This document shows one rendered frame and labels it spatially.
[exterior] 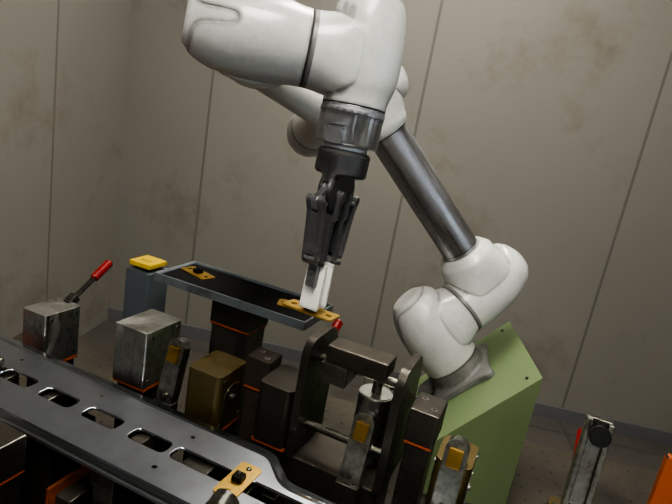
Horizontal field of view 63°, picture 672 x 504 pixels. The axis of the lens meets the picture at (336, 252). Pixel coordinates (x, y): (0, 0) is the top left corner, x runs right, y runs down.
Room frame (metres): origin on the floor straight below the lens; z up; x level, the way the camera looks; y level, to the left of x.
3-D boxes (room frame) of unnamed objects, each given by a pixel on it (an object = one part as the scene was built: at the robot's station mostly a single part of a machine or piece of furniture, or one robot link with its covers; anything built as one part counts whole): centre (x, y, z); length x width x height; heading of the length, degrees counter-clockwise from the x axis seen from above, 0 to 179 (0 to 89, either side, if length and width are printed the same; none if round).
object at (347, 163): (0.78, 0.01, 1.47); 0.08 x 0.07 x 0.09; 155
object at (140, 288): (1.20, 0.42, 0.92); 0.08 x 0.08 x 0.44; 69
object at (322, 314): (0.77, 0.02, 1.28); 0.08 x 0.04 x 0.01; 65
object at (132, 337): (1.00, 0.33, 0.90); 0.13 x 0.08 x 0.41; 159
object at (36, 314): (1.09, 0.57, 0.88); 0.12 x 0.07 x 0.36; 159
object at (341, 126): (0.78, 0.01, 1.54); 0.09 x 0.09 x 0.06
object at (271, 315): (1.11, 0.18, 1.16); 0.37 x 0.14 x 0.02; 69
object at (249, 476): (0.71, 0.09, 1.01); 0.08 x 0.04 x 0.01; 159
